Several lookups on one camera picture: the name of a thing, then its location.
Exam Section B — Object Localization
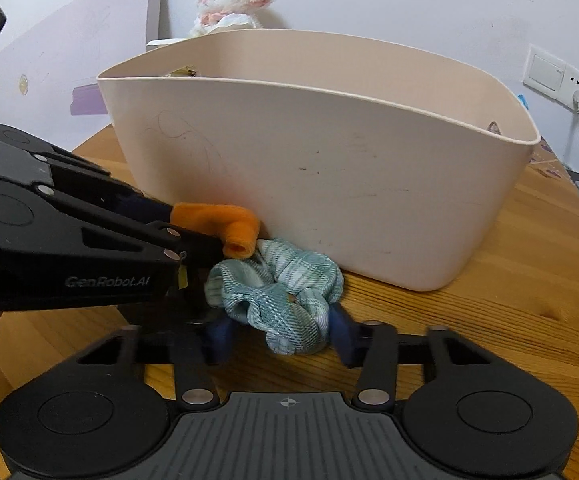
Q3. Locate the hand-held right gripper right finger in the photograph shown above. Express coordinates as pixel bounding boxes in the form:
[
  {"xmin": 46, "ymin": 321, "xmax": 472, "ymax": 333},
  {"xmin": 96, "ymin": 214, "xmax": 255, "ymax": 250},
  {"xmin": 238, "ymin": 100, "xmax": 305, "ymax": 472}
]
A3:
[{"xmin": 327, "ymin": 304, "xmax": 496, "ymax": 407}]

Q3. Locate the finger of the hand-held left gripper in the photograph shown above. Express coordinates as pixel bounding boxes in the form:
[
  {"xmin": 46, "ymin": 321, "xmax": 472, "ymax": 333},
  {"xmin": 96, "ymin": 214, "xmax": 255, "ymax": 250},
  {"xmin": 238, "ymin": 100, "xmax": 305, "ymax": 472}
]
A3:
[
  {"xmin": 80, "ymin": 219, "xmax": 226, "ymax": 327},
  {"xmin": 34, "ymin": 149, "xmax": 176, "ymax": 225}
]

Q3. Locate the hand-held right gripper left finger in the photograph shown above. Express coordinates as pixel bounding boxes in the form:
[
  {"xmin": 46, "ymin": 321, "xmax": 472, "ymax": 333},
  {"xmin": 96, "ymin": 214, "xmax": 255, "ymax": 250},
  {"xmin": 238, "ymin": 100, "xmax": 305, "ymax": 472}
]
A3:
[{"xmin": 76, "ymin": 309, "xmax": 236, "ymax": 407}]

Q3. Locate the orange felt fabric piece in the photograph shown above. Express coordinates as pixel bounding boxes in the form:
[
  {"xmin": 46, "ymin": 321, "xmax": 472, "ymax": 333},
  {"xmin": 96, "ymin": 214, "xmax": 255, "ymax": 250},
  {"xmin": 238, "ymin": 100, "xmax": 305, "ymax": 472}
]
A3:
[{"xmin": 170, "ymin": 202, "xmax": 261, "ymax": 262}]

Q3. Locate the green plaid scrunchie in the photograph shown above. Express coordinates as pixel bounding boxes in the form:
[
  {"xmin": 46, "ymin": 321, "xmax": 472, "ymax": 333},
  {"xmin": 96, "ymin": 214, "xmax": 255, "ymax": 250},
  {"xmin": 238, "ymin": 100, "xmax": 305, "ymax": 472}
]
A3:
[{"xmin": 204, "ymin": 238, "xmax": 345, "ymax": 357}]

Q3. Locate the beige plastic bin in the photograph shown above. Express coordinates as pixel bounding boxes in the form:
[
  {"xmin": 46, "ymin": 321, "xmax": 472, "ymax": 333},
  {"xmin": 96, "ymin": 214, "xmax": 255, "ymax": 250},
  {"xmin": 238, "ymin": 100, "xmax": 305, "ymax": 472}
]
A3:
[{"xmin": 96, "ymin": 28, "xmax": 542, "ymax": 293}]

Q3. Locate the purple sticker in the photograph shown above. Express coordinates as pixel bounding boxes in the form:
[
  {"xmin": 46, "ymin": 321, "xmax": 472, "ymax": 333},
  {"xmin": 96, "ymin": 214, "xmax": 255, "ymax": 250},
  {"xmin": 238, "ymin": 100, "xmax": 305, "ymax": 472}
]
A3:
[{"xmin": 70, "ymin": 83, "xmax": 108, "ymax": 117}]

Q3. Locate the pink board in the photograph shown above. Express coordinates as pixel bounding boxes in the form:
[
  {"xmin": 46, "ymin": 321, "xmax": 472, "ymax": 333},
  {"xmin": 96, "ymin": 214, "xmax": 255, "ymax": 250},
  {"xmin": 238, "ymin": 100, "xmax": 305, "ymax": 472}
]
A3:
[{"xmin": 0, "ymin": 0, "xmax": 166, "ymax": 157}]

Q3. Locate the white box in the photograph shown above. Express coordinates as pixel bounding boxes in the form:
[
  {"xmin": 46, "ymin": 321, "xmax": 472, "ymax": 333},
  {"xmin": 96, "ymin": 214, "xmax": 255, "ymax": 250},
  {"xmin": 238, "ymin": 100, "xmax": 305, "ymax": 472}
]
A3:
[{"xmin": 144, "ymin": 37, "xmax": 188, "ymax": 54}]

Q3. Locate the white plush lamb toy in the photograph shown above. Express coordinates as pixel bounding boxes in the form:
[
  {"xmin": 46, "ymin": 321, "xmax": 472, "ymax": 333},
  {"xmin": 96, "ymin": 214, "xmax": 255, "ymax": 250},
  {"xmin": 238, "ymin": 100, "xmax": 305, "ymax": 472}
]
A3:
[{"xmin": 188, "ymin": 0, "xmax": 275, "ymax": 39}]

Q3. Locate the printed paper sheet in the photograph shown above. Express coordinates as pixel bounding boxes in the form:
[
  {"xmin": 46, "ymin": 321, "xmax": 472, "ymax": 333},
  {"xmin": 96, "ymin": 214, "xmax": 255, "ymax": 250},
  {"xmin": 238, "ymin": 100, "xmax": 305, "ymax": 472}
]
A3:
[{"xmin": 525, "ymin": 136, "xmax": 573, "ymax": 181}]

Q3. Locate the white wall switch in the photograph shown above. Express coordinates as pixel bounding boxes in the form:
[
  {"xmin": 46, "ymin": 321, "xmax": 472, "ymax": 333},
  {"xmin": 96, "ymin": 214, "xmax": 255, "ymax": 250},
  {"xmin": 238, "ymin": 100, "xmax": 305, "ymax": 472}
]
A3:
[{"xmin": 522, "ymin": 43, "xmax": 567, "ymax": 101}]

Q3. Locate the white wall socket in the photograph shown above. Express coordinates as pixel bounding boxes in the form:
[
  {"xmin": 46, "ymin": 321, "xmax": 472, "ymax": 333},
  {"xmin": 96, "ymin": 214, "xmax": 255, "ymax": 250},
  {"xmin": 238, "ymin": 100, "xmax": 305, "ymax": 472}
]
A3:
[{"xmin": 558, "ymin": 63, "xmax": 579, "ymax": 111}]

